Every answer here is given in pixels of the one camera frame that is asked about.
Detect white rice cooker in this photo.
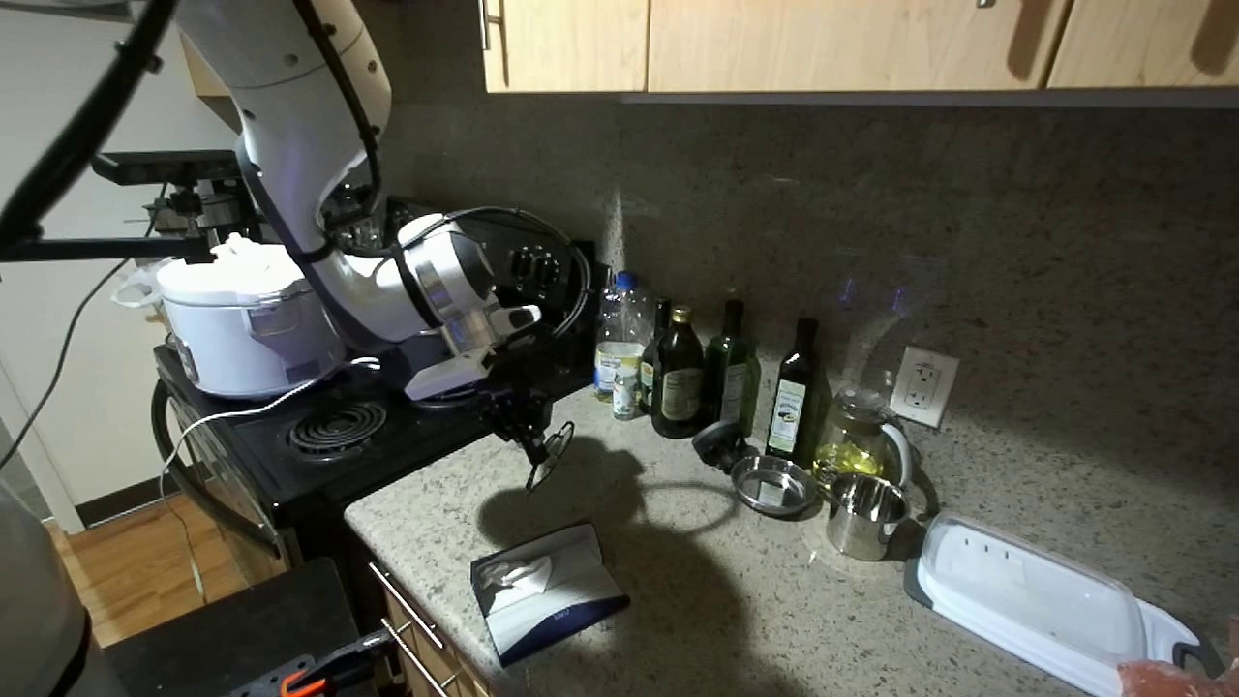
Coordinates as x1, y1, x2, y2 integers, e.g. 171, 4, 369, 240
111, 231, 347, 404

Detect navy blue eyeglasses case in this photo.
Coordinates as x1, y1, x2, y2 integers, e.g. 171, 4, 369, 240
464, 519, 636, 670

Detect orange plastic bag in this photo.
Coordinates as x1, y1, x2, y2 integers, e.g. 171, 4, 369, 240
1113, 625, 1239, 697

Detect black framed eyeglasses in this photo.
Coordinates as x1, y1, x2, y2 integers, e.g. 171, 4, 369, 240
524, 420, 582, 492

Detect large plastic oil bottle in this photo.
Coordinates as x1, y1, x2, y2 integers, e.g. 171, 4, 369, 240
591, 266, 656, 400

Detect white plastic tray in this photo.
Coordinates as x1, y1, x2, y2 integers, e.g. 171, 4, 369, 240
907, 510, 1204, 697

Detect orange handled tool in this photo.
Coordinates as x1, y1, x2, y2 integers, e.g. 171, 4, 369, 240
276, 660, 344, 697

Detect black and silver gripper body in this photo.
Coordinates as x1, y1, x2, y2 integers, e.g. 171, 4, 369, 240
478, 353, 562, 449

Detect white wall outlet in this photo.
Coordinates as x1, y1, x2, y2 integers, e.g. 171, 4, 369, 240
886, 342, 960, 435

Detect glass oil cruet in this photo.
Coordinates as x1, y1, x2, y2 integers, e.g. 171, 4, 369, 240
818, 385, 913, 489

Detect small spice jar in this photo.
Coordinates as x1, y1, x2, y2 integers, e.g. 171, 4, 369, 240
609, 359, 646, 422

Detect black camera boom bar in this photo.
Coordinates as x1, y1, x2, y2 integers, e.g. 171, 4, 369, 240
0, 231, 218, 266

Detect olive oil bottle gold cap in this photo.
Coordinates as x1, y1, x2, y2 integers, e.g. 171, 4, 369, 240
653, 305, 709, 442

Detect black stove top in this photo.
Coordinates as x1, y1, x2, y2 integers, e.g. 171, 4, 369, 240
152, 358, 391, 519

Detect steel bowl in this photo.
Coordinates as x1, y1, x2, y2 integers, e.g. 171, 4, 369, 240
727, 449, 823, 522

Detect black stove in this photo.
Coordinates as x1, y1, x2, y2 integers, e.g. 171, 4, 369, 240
148, 207, 602, 558
152, 358, 391, 519

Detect tall dark bottle white label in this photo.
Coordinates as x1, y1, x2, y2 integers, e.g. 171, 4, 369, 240
762, 314, 827, 466

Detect black camera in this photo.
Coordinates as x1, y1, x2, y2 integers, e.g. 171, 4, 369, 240
87, 146, 249, 187

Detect dark wine bottle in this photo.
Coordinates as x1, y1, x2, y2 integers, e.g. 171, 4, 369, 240
637, 298, 673, 404

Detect steel drawer handle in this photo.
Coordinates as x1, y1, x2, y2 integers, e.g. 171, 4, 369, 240
362, 558, 447, 656

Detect steel cabinet handle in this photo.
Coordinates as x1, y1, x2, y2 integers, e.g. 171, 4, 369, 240
477, 0, 511, 89

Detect wooden upper cabinets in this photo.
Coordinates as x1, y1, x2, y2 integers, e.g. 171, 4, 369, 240
477, 0, 1239, 96

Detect black round lid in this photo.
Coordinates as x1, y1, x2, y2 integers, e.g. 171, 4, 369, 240
689, 420, 752, 476

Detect black tool box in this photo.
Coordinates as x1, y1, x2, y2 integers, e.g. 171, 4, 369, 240
99, 554, 391, 697

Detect green glass bottle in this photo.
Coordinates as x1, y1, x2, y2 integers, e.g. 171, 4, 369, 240
699, 296, 762, 439

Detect wooden cabinet panel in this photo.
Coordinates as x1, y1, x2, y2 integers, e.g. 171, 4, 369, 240
344, 540, 499, 697

